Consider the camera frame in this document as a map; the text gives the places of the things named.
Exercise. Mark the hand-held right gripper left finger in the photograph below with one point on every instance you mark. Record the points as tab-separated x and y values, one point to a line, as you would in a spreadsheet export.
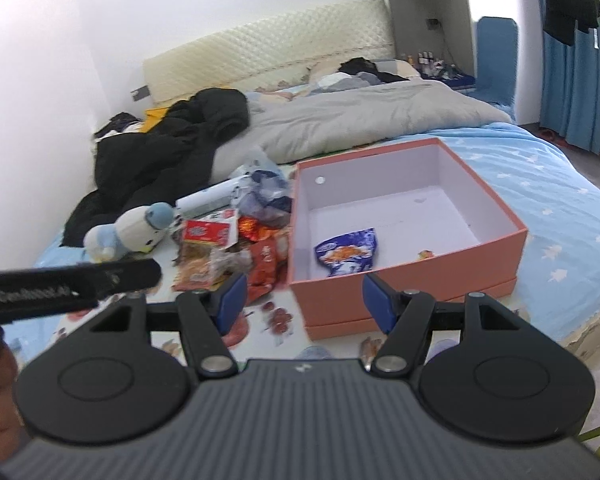
233	305

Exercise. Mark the dried shrimp snack packet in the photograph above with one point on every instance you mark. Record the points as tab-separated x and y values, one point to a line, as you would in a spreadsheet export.
200	267

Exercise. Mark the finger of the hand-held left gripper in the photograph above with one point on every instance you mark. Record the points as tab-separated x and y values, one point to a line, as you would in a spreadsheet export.
130	275

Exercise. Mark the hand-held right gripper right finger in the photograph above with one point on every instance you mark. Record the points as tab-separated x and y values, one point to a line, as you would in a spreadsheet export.
377	306

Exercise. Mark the wall socket beside headboard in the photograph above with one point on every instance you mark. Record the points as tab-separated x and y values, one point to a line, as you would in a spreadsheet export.
139	93

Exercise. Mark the blue snack packet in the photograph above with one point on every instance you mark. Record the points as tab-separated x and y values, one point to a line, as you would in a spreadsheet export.
349	252

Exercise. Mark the black clothes on pillow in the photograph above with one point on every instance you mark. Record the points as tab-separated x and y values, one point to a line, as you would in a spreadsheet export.
365	67

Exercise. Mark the red white snack packet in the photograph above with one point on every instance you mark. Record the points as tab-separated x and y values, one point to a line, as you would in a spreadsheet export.
207	232

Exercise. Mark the fruit print plastic cloth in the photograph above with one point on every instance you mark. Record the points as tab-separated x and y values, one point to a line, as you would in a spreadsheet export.
275	322

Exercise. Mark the yellow paper envelope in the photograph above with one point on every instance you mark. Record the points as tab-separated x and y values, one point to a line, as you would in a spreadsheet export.
155	116

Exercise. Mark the blue chair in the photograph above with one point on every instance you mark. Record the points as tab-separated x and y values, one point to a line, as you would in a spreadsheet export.
495	60

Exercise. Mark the blue curtain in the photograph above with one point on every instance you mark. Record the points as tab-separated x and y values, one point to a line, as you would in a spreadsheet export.
575	90

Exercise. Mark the clear blue plastic bag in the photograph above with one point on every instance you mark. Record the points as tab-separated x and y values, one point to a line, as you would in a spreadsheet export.
267	195

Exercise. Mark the white tube packet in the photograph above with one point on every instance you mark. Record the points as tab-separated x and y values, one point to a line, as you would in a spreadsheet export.
205	199

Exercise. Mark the plush penguin toy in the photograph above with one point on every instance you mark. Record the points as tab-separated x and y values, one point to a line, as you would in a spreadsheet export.
130	230

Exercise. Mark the cream padded headboard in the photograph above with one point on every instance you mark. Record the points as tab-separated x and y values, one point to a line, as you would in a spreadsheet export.
260	45

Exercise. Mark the group of small bottles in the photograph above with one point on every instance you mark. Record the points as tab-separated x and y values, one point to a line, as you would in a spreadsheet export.
432	65

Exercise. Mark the blue star bedsheet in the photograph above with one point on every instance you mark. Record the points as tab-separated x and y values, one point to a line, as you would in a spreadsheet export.
555	200

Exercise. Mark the small orange candy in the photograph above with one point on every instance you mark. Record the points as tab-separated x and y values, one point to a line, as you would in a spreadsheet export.
425	254

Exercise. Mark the grey duvet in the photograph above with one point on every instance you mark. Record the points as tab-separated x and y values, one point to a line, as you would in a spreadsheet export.
350	115

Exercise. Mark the pink cardboard box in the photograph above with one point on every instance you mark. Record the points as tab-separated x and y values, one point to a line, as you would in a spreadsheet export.
405	210

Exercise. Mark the red slippers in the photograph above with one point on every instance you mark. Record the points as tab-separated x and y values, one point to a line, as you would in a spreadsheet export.
552	137

